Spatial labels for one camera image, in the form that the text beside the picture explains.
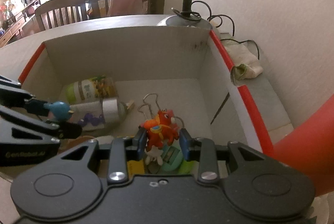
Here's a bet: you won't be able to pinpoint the green marker tube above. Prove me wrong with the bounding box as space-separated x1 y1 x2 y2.
178 160 194 175

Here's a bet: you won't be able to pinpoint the red orange dragon toy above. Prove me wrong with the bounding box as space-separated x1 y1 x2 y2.
140 110 179 152

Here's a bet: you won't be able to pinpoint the green lid label jar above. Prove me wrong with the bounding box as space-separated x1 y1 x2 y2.
65 75 118 105

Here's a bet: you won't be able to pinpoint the glass jar purple beads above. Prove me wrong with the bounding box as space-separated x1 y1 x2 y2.
70 97 129 132

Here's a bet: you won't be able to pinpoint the wooden dining chair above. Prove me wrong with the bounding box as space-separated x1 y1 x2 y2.
34 0 88 31

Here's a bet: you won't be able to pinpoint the white bunny figurine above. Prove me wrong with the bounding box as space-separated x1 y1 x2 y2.
145 146 163 166

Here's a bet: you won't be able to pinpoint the pink blue figurine keychain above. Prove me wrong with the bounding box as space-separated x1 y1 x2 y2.
43 101 74 121

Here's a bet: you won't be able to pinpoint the grey desk lamp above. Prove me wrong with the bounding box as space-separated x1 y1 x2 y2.
157 0 212 29

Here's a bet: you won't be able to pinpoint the yellow rectangular box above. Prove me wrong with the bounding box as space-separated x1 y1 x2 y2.
127 159 145 178

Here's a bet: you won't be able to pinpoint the grey correction tape dispenser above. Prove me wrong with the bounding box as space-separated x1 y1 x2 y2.
122 100 135 115

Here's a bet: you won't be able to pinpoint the wooden tv cabinet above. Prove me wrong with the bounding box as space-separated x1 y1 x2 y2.
1 0 50 48

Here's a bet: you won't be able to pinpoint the crumpled white cloth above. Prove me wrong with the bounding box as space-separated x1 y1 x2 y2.
221 39 264 85

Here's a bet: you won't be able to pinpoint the black lamp cable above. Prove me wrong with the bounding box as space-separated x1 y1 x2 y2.
190 0 261 60

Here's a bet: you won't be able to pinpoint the red water bottle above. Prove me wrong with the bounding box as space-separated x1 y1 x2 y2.
274 97 333 196

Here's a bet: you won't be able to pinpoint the red cardboard box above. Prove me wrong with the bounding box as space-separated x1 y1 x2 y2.
18 25 275 180

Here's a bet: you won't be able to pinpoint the teal round toy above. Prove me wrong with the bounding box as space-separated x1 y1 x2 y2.
160 144 183 173

